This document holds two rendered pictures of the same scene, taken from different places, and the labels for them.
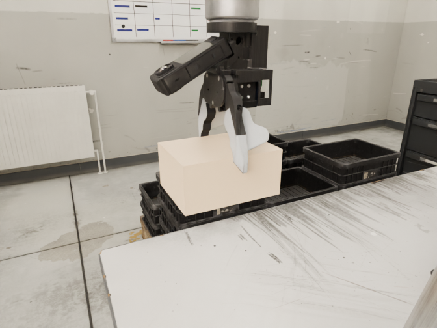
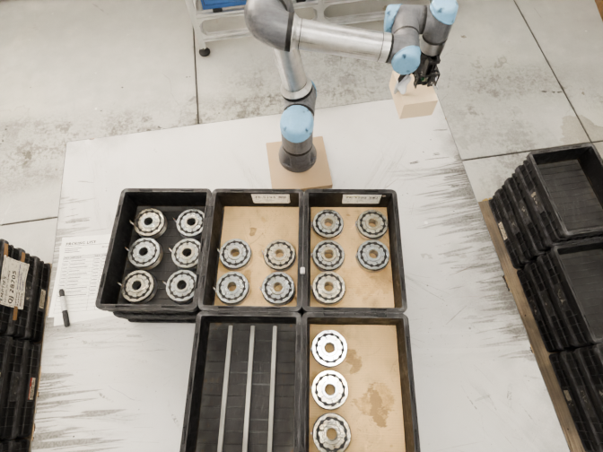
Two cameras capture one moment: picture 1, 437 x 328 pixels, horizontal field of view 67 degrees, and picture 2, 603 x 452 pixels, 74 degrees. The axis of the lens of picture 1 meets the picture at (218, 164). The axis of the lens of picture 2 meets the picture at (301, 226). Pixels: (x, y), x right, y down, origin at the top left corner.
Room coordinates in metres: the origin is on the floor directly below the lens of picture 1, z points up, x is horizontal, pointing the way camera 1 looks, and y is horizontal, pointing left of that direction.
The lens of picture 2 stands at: (0.44, -1.09, 2.06)
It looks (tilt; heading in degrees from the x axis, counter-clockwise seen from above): 66 degrees down; 110
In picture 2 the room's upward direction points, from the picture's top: 3 degrees counter-clockwise
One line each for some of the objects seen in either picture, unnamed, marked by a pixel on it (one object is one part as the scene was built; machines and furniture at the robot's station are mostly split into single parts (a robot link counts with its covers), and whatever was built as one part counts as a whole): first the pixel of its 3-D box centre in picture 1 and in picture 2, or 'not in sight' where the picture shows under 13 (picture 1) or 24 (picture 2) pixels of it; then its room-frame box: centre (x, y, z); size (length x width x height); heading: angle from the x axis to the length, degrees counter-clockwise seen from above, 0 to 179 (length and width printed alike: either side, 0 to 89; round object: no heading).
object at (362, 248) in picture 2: not in sight; (373, 254); (0.50, -0.61, 0.86); 0.10 x 0.10 x 0.01
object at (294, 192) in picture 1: (283, 213); (581, 297); (1.45, -0.33, 0.31); 0.40 x 0.30 x 0.34; 116
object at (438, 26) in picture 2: not in sight; (439, 20); (0.50, -0.02, 1.25); 0.09 x 0.08 x 0.11; 12
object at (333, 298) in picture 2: not in sight; (328, 287); (0.40, -0.76, 0.86); 0.10 x 0.10 x 0.01
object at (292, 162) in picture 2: not in sight; (297, 149); (0.13, -0.24, 0.78); 0.15 x 0.15 x 0.10
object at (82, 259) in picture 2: not in sight; (84, 275); (-0.46, -0.93, 0.70); 0.33 x 0.23 x 0.01; 116
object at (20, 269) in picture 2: not in sight; (13, 282); (-0.94, -1.01, 0.41); 0.31 x 0.02 x 0.16; 116
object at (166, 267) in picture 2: not in sight; (163, 251); (-0.14, -0.80, 0.87); 0.40 x 0.30 x 0.11; 106
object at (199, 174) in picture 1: (218, 168); (412, 92); (0.49, 0.00, 0.94); 0.16 x 0.12 x 0.07; 116
